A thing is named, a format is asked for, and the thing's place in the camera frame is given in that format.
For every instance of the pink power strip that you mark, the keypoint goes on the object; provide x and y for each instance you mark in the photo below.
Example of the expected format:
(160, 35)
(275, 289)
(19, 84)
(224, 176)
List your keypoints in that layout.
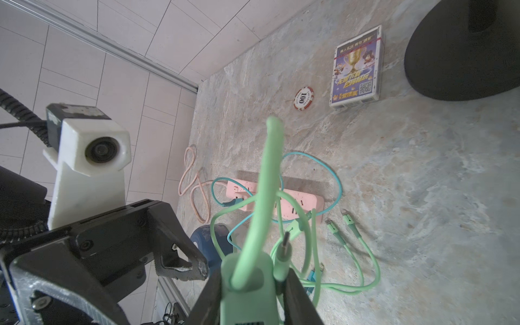
(238, 189)

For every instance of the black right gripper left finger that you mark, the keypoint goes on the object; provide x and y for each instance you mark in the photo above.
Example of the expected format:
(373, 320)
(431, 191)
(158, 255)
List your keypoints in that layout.
(206, 309)

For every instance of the red white poker chip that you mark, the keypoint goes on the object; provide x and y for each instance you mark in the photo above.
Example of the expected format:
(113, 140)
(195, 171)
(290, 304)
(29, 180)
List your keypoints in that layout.
(303, 98)

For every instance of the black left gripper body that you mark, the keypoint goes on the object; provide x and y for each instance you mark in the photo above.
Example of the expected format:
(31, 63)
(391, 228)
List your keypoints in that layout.
(76, 274)

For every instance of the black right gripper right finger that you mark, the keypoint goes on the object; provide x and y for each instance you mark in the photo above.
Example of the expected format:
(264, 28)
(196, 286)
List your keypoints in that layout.
(298, 308)

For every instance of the black microphone stand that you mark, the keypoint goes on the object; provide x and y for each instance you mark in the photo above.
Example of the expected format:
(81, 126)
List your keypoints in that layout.
(465, 50)

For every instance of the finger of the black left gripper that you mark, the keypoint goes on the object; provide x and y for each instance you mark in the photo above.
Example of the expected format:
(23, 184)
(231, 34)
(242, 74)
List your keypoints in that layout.
(175, 255)

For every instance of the green power adapter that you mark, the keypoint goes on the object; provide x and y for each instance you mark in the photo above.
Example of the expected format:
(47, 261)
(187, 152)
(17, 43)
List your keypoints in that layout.
(257, 302)

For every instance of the purple playing card box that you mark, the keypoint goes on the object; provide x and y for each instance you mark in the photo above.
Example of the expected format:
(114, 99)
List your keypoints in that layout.
(357, 70)

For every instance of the blue cordless meat grinder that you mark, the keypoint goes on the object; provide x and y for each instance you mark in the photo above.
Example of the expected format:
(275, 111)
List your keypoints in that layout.
(201, 237)

